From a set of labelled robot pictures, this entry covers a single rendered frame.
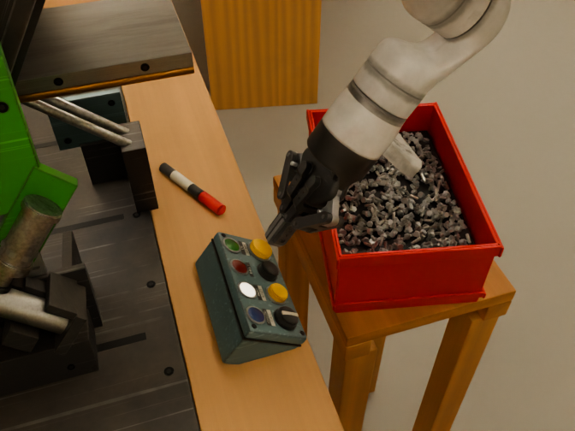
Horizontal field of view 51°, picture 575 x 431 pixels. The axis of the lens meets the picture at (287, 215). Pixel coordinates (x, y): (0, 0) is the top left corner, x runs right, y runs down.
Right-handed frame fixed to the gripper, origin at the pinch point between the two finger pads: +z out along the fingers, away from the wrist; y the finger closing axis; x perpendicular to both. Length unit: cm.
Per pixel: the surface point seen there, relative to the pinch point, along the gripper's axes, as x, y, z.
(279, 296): -0.1, 6.7, 4.1
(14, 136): -30.1, -3.0, -0.3
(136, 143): -13.6, -16.5, 4.2
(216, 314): -5.0, 5.5, 9.6
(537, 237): 143, -58, 15
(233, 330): -5.0, 9.4, 7.8
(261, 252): -0.3, -0.1, 3.9
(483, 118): 157, -120, 3
